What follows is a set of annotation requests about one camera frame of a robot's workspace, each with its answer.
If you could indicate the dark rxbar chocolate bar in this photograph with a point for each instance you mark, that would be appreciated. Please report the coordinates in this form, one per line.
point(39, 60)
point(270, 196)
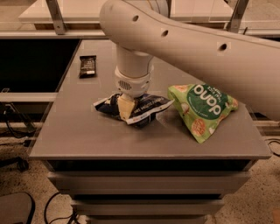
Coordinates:
point(87, 66)

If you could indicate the grey drawer cabinet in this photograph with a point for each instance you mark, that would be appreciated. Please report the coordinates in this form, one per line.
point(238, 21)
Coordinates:
point(159, 174)

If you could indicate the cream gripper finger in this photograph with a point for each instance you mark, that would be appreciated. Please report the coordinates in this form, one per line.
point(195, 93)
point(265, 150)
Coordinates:
point(126, 105)

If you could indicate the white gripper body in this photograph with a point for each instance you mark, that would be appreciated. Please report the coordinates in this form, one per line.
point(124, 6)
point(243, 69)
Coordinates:
point(135, 84)

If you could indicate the green rice chips bag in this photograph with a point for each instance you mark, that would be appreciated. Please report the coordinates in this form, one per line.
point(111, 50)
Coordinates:
point(201, 107)

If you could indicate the blue chip bag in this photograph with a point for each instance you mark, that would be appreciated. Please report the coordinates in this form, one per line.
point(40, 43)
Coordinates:
point(147, 106)

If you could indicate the metal railing frame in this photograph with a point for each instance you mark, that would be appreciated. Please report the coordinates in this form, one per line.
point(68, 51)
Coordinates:
point(61, 17)

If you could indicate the grey chair seat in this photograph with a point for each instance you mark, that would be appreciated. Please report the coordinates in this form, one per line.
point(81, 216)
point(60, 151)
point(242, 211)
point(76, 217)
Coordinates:
point(17, 208)

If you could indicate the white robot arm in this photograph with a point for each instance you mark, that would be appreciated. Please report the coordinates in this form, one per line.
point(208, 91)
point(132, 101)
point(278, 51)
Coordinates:
point(244, 67)

